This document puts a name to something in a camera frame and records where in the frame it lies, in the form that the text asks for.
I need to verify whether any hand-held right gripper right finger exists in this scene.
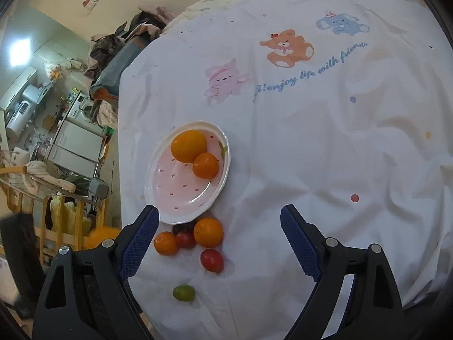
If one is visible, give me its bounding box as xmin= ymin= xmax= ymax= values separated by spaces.
xmin=281 ymin=204 xmax=406 ymax=340

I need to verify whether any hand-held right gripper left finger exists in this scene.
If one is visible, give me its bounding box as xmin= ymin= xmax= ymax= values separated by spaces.
xmin=33 ymin=205 xmax=160 ymax=340

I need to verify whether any small orange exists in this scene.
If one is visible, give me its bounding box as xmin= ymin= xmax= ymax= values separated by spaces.
xmin=86 ymin=226 xmax=121 ymax=250
xmin=153 ymin=231 xmax=179 ymax=256

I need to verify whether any red plum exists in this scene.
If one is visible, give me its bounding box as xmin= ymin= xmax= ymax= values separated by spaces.
xmin=175 ymin=230 xmax=196 ymax=249
xmin=200 ymin=248 xmax=224 ymax=273

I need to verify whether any green plum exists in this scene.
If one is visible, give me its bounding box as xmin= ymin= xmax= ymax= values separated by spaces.
xmin=172 ymin=284 xmax=195 ymax=303

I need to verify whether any pink strawberry-print plate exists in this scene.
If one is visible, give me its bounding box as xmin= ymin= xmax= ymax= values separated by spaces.
xmin=144 ymin=120 xmax=231 ymax=225

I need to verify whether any grey stool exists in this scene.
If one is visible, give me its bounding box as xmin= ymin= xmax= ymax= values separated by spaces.
xmin=88 ymin=178 xmax=110 ymax=199

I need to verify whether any wooden rack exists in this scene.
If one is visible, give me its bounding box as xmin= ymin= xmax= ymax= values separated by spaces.
xmin=0 ymin=166 xmax=108 ymax=266

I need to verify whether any white printed blanket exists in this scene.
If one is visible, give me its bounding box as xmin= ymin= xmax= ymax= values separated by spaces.
xmin=118 ymin=0 xmax=450 ymax=340

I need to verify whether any large orange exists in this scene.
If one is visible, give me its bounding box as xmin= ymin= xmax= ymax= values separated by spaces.
xmin=171 ymin=130 xmax=208 ymax=164

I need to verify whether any beige cloth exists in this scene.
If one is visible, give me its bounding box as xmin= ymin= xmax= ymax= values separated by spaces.
xmin=23 ymin=160 xmax=76 ymax=194

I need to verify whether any white cabinet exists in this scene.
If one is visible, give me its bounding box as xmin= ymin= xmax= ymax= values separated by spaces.
xmin=46 ymin=118 xmax=107 ymax=178

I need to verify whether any dark object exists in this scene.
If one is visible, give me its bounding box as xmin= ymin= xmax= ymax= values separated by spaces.
xmin=0 ymin=212 xmax=39 ymax=319

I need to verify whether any floral cloth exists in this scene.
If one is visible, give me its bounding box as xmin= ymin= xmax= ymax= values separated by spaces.
xmin=96 ymin=100 xmax=119 ymax=128

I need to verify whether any white washing machine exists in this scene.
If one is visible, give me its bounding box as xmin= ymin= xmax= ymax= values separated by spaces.
xmin=67 ymin=94 xmax=98 ymax=124

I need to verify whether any white kitchen appliance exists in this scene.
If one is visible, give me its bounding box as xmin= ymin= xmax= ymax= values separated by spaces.
xmin=5 ymin=101 xmax=32 ymax=140

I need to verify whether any grey blue cushion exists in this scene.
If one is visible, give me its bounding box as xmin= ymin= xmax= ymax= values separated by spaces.
xmin=90 ymin=39 xmax=149 ymax=96

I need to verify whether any pile of clothes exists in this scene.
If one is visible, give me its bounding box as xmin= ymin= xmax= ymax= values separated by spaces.
xmin=87 ymin=5 xmax=181 ymax=78

